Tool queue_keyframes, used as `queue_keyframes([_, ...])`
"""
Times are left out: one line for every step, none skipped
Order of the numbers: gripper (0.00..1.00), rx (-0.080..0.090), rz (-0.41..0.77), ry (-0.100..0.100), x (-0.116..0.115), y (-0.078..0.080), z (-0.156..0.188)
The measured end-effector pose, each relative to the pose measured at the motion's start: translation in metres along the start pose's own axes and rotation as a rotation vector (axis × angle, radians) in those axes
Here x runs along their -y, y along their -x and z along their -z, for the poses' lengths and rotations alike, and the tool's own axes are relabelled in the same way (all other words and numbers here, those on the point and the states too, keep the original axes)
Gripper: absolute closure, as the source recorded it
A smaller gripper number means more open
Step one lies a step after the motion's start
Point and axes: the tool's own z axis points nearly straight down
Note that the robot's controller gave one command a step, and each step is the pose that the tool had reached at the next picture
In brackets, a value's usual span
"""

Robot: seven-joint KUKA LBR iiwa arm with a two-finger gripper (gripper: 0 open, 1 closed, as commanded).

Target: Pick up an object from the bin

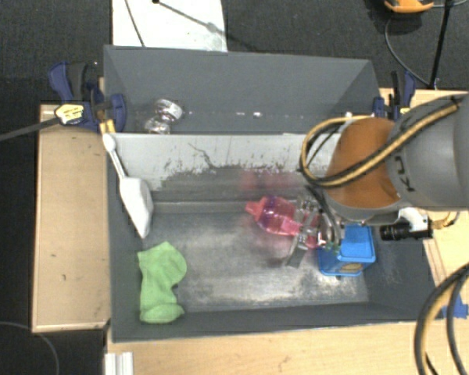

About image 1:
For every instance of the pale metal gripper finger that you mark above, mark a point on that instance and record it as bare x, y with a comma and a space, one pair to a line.
298, 253
307, 207

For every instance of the pink plastic bottle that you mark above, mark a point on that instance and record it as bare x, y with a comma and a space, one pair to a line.
273, 217

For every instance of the blue box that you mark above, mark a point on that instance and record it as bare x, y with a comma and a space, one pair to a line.
355, 248

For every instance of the grey metal bin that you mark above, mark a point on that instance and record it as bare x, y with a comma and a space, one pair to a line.
234, 92

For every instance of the green cloth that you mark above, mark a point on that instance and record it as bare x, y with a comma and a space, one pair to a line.
158, 279

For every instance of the white plastic scoop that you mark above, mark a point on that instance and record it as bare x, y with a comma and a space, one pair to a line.
137, 201

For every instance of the clear glass thing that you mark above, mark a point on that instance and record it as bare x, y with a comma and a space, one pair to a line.
163, 115

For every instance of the pale wood board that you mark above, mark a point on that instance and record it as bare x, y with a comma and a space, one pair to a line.
72, 225

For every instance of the black cylinder on white bracket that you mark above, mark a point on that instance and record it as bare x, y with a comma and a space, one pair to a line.
403, 229

